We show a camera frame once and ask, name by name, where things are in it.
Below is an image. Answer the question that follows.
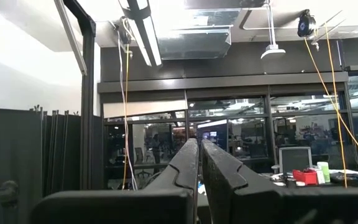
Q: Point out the person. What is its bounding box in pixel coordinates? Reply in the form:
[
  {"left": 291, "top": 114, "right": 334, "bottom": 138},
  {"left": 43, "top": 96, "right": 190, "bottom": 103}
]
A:
[{"left": 150, "top": 133, "right": 162, "bottom": 165}]

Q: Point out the dark grey room divider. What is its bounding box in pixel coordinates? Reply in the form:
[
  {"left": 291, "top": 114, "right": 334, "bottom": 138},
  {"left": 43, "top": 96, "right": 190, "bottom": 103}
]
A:
[{"left": 0, "top": 102, "right": 102, "bottom": 224}]

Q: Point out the black cable reel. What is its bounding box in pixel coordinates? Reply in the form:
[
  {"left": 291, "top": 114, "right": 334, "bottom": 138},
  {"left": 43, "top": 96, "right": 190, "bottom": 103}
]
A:
[{"left": 296, "top": 9, "right": 317, "bottom": 38}]

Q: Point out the grey computer monitor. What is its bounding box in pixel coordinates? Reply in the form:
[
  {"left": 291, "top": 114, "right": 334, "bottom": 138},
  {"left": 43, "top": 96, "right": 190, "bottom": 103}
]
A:
[{"left": 278, "top": 146, "right": 313, "bottom": 174}]

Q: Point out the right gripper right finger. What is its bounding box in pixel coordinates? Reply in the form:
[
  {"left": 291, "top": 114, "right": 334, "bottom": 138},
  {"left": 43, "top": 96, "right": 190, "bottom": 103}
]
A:
[{"left": 201, "top": 139, "right": 358, "bottom": 224}]

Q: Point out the yellow cable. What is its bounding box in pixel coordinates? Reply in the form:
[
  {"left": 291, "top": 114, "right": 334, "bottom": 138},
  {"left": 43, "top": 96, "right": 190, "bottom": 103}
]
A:
[
  {"left": 303, "top": 37, "right": 358, "bottom": 171},
  {"left": 121, "top": 43, "right": 131, "bottom": 190},
  {"left": 323, "top": 22, "right": 348, "bottom": 189}
]

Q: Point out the metal ventilation duct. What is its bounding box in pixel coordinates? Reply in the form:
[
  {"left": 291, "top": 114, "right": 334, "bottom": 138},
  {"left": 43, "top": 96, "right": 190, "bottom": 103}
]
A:
[{"left": 157, "top": 8, "right": 241, "bottom": 60}]

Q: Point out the white window blind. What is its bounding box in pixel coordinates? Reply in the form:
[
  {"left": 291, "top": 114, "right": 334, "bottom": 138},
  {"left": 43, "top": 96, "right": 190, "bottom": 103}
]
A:
[{"left": 103, "top": 99, "right": 188, "bottom": 119}]

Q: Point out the black aluminium frame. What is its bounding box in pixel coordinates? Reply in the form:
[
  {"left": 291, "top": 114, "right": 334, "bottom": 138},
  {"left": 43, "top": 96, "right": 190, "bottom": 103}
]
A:
[{"left": 53, "top": 0, "right": 96, "bottom": 190}]

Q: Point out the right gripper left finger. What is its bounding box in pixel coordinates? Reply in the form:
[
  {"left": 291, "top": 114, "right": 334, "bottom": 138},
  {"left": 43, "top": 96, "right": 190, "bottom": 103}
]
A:
[{"left": 31, "top": 138, "right": 200, "bottom": 224}]

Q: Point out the long ceiling light fixture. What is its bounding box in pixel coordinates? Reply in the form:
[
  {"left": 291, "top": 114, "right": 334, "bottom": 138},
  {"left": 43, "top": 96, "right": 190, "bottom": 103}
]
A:
[{"left": 118, "top": 0, "right": 163, "bottom": 68}]

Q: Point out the white ceiling mounted device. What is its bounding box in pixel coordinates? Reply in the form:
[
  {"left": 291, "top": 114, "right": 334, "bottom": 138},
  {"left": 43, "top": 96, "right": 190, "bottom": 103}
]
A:
[{"left": 260, "top": 2, "right": 287, "bottom": 60}]

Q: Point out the light green bottle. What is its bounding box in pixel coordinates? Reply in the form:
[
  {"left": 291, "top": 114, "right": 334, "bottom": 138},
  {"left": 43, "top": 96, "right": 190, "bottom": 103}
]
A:
[{"left": 317, "top": 161, "right": 331, "bottom": 184}]

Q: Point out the grey office chair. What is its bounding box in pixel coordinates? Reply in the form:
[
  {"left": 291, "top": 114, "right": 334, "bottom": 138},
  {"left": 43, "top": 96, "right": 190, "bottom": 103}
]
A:
[{"left": 134, "top": 147, "right": 145, "bottom": 165}]

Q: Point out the white hanging cable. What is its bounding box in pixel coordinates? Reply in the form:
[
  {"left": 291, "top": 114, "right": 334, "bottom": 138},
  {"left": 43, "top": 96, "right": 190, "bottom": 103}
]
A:
[{"left": 116, "top": 29, "right": 139, "bottom": 191}]

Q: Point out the red storage box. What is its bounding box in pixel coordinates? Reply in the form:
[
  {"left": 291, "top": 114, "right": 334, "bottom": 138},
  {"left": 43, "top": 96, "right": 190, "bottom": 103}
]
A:
[{"left": 292, "top": 169, "right": 319, "bottom": 186}]

